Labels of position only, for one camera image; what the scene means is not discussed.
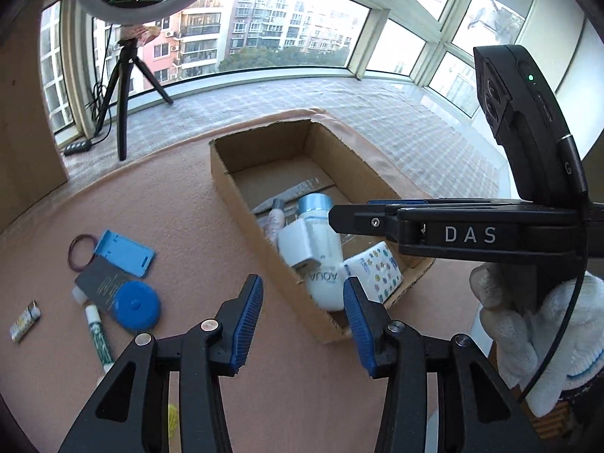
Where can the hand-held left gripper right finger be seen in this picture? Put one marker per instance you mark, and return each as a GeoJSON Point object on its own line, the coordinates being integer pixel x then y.
{"type": "Point", "coordinates": [358, 330]}

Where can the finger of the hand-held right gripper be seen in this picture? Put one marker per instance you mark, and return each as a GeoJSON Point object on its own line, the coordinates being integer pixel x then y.
{"type": "Point", "coordinates": [401, 203]}
{"type": "Point", "coordinates": [363, 219]}

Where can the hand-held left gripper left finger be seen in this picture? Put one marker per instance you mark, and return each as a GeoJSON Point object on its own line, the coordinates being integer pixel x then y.
{"type": "Point", "coordinates": [247, 325]}

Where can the patterned tissue pack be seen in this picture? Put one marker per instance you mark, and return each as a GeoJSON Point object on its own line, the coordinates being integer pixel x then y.
{"type": "Point", "coordinates": [377, 269]}

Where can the white lotion tube blue cap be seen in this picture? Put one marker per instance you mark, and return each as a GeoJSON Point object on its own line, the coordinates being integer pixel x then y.
{"type": "Point", "coordinates": [325, 288]}

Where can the white charger plug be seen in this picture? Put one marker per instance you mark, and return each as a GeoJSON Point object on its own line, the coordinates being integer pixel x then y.
{"type": "Point", "coordinates": [297, 245]}

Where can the small white bottle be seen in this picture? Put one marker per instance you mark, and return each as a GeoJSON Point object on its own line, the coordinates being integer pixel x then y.
{"type": "Point", "coordinates": [273, 222]}

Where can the blue round tape measure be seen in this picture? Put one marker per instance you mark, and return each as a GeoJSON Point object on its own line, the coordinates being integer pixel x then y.
{"type": "Point", "coordinates": [137, 306]}

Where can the yellow plastic shuttlecock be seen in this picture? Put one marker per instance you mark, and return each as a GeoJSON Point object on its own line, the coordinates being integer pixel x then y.
{"type": "Point", "coordinates": [173, 420]}

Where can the cardboard box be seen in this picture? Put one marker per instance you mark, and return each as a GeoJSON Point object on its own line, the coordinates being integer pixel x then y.
{"type": "Point", "coordinates": [264, 151]}

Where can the green lip balm stick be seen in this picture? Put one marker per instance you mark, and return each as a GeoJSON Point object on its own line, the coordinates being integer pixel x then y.
{"type": "Point", "coordinates": [96, 335]}

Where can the dark grey card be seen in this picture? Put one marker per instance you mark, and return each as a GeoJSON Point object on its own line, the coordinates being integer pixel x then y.
{"type": "Point", "coordinates": [101, 283]}

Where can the patterned white lighter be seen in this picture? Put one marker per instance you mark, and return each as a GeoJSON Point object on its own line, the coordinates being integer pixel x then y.
{"type": "Point", "coordinates": [24, 322]}

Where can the person's right hand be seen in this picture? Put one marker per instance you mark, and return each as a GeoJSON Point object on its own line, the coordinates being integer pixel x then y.
{"type": "Point", "coordinates": [519, 349]}

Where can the white checked cloth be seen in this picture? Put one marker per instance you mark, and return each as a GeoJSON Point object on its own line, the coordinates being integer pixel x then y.
{"type": "Point", "coordinates": [401, 141]}

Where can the blue plastic phone stand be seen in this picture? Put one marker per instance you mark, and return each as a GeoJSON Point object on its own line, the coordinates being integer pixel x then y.
{"type": "Point", "coordinates": [125, 255]}

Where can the green trees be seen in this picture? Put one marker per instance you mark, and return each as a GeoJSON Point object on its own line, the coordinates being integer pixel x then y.
{"type": "Point", "coordinates": [283, 59]}

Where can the apartment buildings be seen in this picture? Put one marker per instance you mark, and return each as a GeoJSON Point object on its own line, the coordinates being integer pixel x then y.
{"type": "Point", "coordinates": [264, 14]}

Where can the black power strip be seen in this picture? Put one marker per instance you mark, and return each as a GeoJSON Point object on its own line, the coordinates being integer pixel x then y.
{"type": "Point", "coordinates": [78, 147]}

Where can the black tripod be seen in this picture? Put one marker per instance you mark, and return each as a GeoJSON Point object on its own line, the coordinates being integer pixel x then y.
{"type": "Point", "coordinates": [123, 104]}

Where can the large wooden board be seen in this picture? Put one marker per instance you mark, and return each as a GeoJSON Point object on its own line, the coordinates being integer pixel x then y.
{"type": "Point", "coordinates": [23, 127]}

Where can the white window frame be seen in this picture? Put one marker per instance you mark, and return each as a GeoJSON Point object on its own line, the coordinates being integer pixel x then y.
{"type": "Point", "coordinates": [373, 42]}

